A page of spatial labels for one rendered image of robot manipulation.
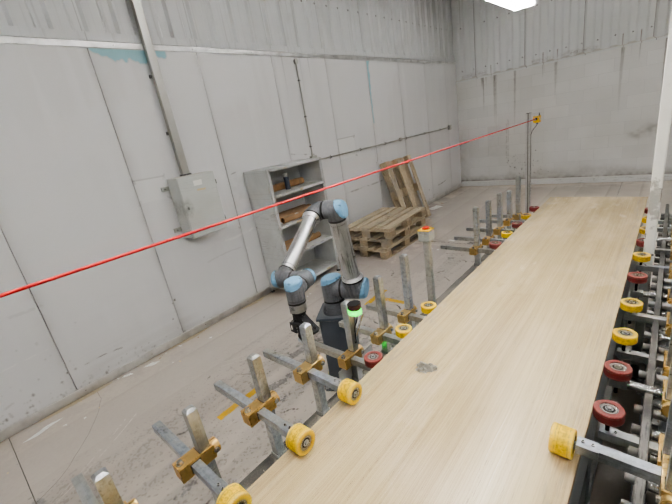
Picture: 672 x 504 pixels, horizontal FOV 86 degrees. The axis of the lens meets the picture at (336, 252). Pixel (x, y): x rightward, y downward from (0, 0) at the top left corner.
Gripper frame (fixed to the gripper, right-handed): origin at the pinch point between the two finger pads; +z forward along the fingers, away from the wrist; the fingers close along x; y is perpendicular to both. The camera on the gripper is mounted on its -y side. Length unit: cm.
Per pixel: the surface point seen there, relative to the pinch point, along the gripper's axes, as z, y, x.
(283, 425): -14, -42, 50
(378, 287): -26.0, -28.0, -27.3
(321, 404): 6.0, -28.8, 22.5
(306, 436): -14, -52, 49
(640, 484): -2, -130, 4
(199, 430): -22, -29, 71
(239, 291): 63, 240, -103
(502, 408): -8, -95, 2
